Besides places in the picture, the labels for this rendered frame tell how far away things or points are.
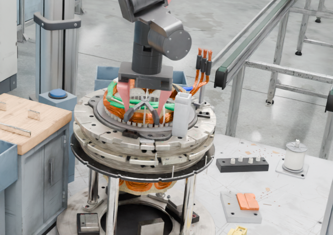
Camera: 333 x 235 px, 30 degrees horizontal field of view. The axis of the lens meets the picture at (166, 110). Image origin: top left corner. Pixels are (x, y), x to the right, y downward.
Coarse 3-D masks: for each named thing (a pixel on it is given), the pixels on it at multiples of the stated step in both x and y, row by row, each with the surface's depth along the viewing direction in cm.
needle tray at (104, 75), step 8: (96, 72) 168; (104, 72) 173; (112, 72) 174; (176, 72) 175; (184, 72) 174; (96, 80) 163; (104, 80) 163; (112, 80) 164; (176, 80) 176; (184, 80) 171; (96, 88) 164
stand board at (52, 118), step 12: (0, 96) 148; (12, 96) 149; (12, 108) 143; (24, 108) 144; (36, 108) 144; (48, 108) 145; (0, 120) 137; (12, 120) 137; (24, 120) 138; (36, 120) 138; (48, 120) 139; (60, 120) 140; (0, 132) 132; (36, 132) 133; (48, 132) 136; (24, 144) 128; (36, 144) 133
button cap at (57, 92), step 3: (54, 90) 159; (57, 90) 160; (60, 90) 160; (63, 90) 160; (51, 93) 158; (54, 93) 158; (57, 93) 158; (60, 93) 158; (63, 93) 159; (54, 96) 158; (57, 96) 158; (60, 96) 158; (63, 96) 159
